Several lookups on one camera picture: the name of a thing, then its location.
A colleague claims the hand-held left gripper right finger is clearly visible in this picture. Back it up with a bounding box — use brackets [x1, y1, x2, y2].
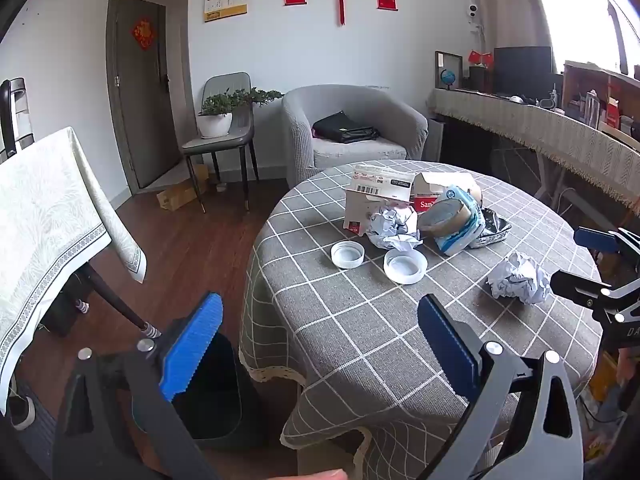
[417, 294, 585, 480]

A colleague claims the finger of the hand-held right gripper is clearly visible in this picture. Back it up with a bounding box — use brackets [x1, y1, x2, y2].
[550, 269, 640, 325]
[574, 227, 640, 261]

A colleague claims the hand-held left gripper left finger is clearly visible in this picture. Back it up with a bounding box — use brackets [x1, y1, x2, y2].
[52, 292, 224, 480]

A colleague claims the paper ball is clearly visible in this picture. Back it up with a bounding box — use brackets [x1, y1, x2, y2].
[365, 205, 423, 252]
[486, 252, 552, 305]

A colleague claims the dark teal plastic bin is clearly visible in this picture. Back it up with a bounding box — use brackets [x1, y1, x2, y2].
[172, 332, 261, 453]

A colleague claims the white plastic lid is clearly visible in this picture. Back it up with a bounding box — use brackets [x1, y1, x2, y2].
[331, 241, 366, 269]
[383, 249, 428, 286]

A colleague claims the blue and white plastic packet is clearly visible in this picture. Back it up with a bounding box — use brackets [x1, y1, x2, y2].
[434, 185, 487, 256]

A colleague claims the brown tape roll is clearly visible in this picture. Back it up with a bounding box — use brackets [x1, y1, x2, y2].
[417, 199, 476, 240]

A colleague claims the dark table leg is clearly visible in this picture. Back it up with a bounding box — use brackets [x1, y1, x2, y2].
[77, 262, 163, 341]

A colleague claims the flat cardboard box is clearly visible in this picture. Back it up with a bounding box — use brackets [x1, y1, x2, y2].
[156, 162, 211, 211]

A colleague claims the wooden desk organizer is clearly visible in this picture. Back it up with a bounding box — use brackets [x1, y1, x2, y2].
[562, 60, 640, 136]

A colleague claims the black monitor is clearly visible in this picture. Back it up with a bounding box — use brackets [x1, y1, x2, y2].
[493, 46, 553, 96]

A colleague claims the white patterned tablecloth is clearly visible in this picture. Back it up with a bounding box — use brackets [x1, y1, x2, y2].
[0, 126, 147, 416]

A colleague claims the grey dining chair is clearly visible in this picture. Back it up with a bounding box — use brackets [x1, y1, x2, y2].
[180, 72, 261, 213]

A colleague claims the potted plant in white pot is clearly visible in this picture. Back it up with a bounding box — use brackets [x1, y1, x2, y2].
[196, 87, 285, 139]

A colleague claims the framed picture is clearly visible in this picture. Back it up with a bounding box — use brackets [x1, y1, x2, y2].
[434, 50, 463, 92]

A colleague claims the black handbag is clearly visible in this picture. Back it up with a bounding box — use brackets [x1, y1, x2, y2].
[311, 110, 381, 144]

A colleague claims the bright window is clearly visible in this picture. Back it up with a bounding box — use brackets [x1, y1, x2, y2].
[525, 0, 640, 73]

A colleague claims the grey door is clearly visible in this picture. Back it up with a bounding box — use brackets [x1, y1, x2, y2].
[107, 0, 168, 191]

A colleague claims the grey armchair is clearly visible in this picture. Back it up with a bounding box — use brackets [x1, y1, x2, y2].
[280, 85, 429, 188]

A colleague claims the glass electric kettle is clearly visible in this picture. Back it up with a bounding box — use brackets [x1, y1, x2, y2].
[0, 77, 35, 161]

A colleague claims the red door ornament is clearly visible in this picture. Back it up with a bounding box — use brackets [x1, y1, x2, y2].
[131, 17, 156, 51]

